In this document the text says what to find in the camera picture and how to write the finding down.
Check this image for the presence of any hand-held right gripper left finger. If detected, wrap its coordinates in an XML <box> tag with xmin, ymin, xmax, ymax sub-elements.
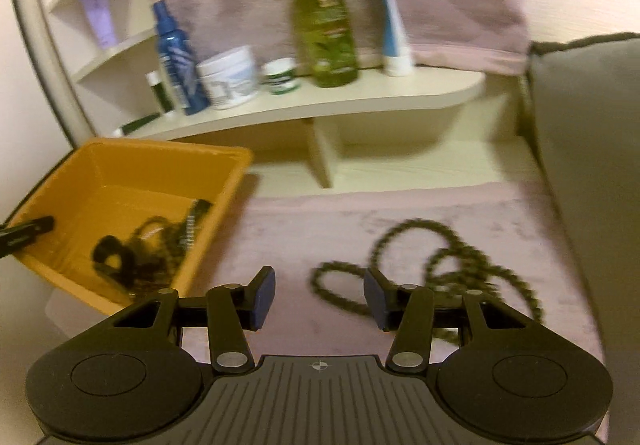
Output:
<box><xmin>107</xmin><ymin>266</ymin><xmax>277</xmax><ymax>374</ymax></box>

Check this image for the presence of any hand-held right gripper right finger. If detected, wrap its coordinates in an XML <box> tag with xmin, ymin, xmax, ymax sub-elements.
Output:
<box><xmin>363</xmin><ymin>266</ymin><xmax>538</xmax><ymax>373</ymax></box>

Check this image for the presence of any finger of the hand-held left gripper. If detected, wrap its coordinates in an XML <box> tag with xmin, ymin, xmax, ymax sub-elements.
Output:
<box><xmin>0</xmin><ymin>216</ymin><xmax>55</xmax><ymax>258</ymax></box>

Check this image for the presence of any orange plastic tray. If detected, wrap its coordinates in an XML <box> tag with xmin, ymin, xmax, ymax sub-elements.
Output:
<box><xmin>9</xmin><ymin>137</ymin><xmax>255</xmax><ymax>318</ymax></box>

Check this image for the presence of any black hair tie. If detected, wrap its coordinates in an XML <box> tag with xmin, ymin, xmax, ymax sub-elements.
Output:
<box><xmin>92</xmin><ymin>235</ymin><xmax>137</xmax><ymax>296</ymax></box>

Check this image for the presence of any long brown bead necklace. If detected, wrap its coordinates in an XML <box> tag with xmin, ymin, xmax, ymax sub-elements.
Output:
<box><xmin>310</xmin><ymin>217</ymin><xmax>545</xmax><ymax>348</ymax></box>

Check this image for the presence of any pink fuzzy blanket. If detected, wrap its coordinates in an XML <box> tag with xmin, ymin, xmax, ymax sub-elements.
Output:
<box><xmin>45</xmin><ymin>185</ymin><xmax>606</xmax><ymax>426</ymax></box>

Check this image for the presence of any black pencil white cap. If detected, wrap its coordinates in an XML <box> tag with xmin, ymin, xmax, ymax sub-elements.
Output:
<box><xmin>112</xmin><ymin>112</ymin><xmax>161</xmax><ymax>138</ymax></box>

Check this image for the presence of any cream wooden shelf unit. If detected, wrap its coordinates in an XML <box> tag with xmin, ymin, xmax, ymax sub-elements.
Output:
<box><xmin>5</xmin><ymin>0</ymin><xmax>531</xmax><ymax>198</ymax></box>

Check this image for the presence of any blue spray bottle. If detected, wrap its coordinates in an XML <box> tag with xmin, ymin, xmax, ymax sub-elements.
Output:
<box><xmin>151</xmin><ymin>0</ymin><xmax>211</xmax><ymax>116</ymax></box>

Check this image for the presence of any purple tube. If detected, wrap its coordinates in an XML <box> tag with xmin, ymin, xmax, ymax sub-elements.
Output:
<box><xmin>77</xmin><ymin>0</ymin><xmax>119</xmax><ymax>50</ymax></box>

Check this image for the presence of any small green-label jar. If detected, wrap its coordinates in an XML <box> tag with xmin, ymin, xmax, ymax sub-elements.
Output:
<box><xmin>261</xmin><ymin>57</ymin><xmax>302</xmax><ymax>96</ymax></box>

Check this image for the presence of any white jar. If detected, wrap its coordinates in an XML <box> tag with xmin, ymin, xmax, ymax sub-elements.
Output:
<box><xmin>196</xmin><ymin>45</ymin><xmax>261</xmax><ymax>112</ymax></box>

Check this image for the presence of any grey cushion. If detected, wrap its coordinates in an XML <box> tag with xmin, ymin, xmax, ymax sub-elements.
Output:
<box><xmin>527</xmin><ymin>31</ymin><xmax>640</xmax><ymax>376</ymax></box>

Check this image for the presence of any white and blue tube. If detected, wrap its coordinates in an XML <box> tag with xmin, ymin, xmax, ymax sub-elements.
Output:
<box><xmin>369</xmin><ymin>0</ymin><xmax>415</xmax><ymax>77</ymax></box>

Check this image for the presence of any green spray bottle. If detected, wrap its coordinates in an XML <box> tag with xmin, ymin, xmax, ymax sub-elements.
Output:
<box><xmin>286</xmin><ymin>0</ymin><xmax>360</xmax><ymax>88</ymax></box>

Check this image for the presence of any pink hanging towel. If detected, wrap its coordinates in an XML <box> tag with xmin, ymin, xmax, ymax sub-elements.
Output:
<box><xmin>137</xmin><ymin>0</ymin><xmax>531</xmax><ymax>76</ymax></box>

